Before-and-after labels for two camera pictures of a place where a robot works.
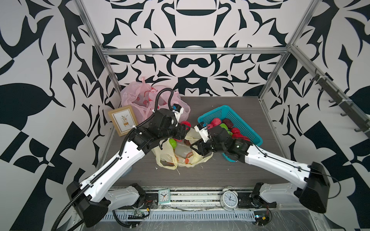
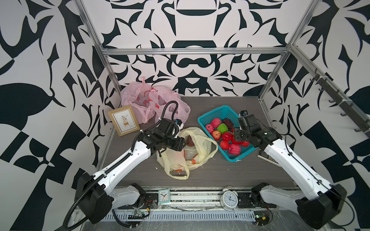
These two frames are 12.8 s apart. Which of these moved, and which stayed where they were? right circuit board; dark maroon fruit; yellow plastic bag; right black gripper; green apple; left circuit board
Moved: yellow plastic bag; right black gripper
Stayed: dark maroon fruit; green apple; right circuit board; left circuit board
